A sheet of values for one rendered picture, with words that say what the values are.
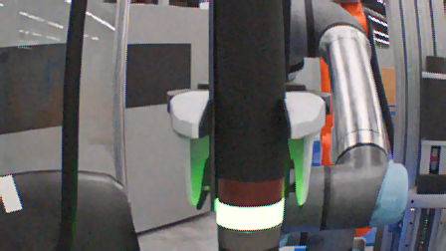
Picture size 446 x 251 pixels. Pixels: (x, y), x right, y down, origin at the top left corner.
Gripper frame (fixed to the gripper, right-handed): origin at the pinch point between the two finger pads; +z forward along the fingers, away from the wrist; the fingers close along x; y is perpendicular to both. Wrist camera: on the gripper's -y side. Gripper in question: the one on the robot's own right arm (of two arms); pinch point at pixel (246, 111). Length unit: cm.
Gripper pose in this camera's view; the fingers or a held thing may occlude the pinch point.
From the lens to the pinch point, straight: 23.3
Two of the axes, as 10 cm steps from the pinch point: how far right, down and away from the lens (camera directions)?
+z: -0.8, 1.1, -9.9
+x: -10.0, -0.1, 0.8
